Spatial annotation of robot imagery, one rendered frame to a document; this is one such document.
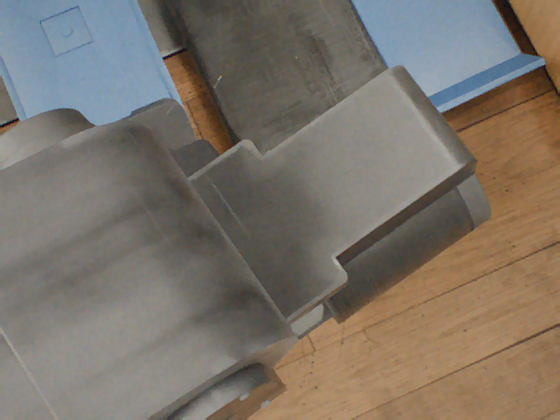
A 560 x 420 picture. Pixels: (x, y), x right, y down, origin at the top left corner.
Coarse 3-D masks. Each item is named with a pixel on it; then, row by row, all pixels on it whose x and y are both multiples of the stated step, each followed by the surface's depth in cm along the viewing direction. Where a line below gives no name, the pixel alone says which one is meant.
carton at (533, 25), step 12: (516, 0) 64; (528, 0) 63; (540, 0) 61; (552, 0) 59; (516, 12) 65; (528, 12) 63; (540, 12) 62; (552, 12) 60; (528, 24) 64; (540, 24) 62; (552, 24) 61; (528, 36) 65; (540, 36) 63; (552, 36) 61; (540, 48) 64; (552, 48) 62; (552, 60) 63; (552, 72) 64; (552, 84) 64
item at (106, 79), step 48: (0, 0) 56; (48, 0) 56; (96, 0) 56; (0, 48) 55; (48, 48) 55; (96, 48) 55; (144, 48) 55; (48, 96) 54; (96, 96) 54; (144, 96) 54
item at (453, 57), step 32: (352, 0) 64; (384, 0) 64; (416, 0) 64; (448, 0) 64; (480, 0) 63; (384, 32) 63; (416, 32) 63; (448, 32) 63; (480, 32) 63; (416, 64) 63; (448, 64) 63; (480, 64) 62; (512, 64) 61; (544, 64) 60; (448, 96) 60
